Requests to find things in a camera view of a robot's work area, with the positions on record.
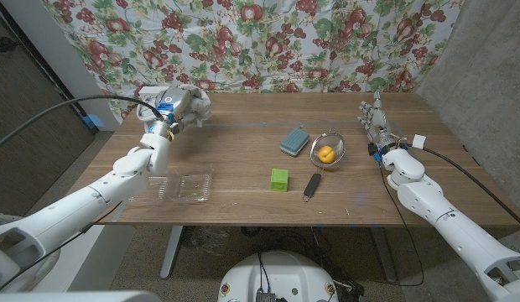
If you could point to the clear plastic clamshell container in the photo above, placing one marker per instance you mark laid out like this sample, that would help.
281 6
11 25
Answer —
193 189

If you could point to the blue plastic piece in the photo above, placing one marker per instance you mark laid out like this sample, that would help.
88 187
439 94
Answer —
94 123

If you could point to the white power strip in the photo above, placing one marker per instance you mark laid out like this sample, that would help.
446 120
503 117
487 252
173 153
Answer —
147 90

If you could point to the grey shirt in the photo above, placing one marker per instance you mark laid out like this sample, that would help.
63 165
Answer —
201 105

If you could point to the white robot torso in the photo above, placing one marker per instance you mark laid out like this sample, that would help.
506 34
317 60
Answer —
281 277

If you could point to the orange fruit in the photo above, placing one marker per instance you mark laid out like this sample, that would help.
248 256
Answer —
327 154

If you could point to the white floor platform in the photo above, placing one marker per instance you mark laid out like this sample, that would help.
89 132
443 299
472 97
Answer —
109 260

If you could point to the clear glass bowl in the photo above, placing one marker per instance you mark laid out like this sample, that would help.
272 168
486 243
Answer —
339 142

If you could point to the green sticky note block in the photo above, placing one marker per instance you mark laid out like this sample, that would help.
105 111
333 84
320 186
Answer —
279 180

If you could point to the black key fob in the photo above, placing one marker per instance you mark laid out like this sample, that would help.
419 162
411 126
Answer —
312 184

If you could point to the clear plastic bag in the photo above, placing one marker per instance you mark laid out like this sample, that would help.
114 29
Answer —
209 240

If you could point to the floral fruit print backdrop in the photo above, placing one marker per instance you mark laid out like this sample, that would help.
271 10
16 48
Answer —
285 42

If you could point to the white table leg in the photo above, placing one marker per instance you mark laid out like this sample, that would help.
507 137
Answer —
386 260
172 251

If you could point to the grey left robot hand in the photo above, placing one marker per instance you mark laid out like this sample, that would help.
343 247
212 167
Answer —
176 102

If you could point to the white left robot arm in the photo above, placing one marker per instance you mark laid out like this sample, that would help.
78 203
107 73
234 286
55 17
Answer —
88 201

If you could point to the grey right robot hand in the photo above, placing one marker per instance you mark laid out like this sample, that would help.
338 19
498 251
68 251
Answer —
379 126

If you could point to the teal ribbed sponge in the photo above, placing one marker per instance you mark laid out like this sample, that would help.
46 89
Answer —
294 142

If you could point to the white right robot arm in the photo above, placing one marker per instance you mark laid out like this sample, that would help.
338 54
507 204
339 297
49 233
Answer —
457 230

